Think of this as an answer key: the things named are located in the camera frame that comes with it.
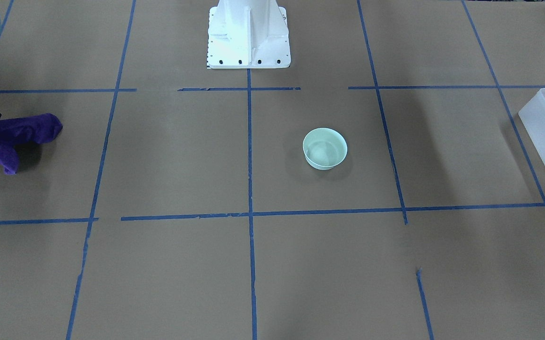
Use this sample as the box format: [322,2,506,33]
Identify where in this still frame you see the purple cloth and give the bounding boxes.
[0,113,63,175]

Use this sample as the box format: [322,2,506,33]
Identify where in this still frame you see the mint green bowl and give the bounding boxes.
[302,127,348,170]

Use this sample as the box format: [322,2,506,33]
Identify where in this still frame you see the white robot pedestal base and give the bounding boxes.
[206,0,292,69]

